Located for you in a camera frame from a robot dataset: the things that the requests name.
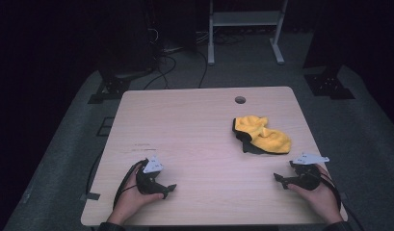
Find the black cable beside table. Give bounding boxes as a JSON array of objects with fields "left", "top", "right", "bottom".
[{"left": 85, "top": 149, "right": 105, "bottom": 195}]

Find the yellow cloth with black edge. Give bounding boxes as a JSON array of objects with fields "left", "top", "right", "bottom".
[{"left": 231, "top": 115, "right": 293, "bottom": 156}]

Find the bundle of floor cables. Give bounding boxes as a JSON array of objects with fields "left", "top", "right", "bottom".
[{"left": 195, "top": 29, "right": 247, "bottom": 46}]

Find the black floor outlet frame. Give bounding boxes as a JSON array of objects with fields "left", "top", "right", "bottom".
[{"left": 95, "top": 116, "right": 116, "bottom": 138}]

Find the black stand with base plate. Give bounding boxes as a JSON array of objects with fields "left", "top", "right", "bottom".
[
  {"left": 88, "top": 0, "right": 155, "bottom": 105},
  {"left": 302, "top": 0, "right": 356, "bottom": 101}
]

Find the white metal desk frame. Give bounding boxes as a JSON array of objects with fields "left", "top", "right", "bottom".
[{"left": 207, "top": 0, "right": 289, "bottom": 66}]

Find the grey tape strip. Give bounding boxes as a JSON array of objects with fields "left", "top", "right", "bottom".
[{"left": 80, "top": 192, "right": 101, "bottom": 202}]

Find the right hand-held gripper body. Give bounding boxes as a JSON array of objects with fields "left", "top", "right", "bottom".
[{"left": 288, "top": 152, "right": 330, "bottom": 192}]

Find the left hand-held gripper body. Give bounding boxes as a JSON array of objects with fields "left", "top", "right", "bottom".
[{"left": 135, "top": 156, "right": 170, "bottom": 196}]

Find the person's right hand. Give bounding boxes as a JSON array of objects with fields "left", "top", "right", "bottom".
[{"left": 287, "top": 164, "right": 345, "bottom": 225}]

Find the person's left hand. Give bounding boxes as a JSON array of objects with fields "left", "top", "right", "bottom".
[{"left": 107, "top": 163, "right": 165, "bottom": 225}]

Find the black floor cable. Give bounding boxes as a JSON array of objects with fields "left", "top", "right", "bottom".
[
  {"left": 143, "top": 53, "right": 178, "bottom": 90},
  {"left": 197, "top": 48, "right": 209, "bottom": 90}
]

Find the right hand-held gripper black cable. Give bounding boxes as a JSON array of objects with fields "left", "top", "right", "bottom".
[{"left": 308, "top": 171, "right": 366, "bottom": 231}]

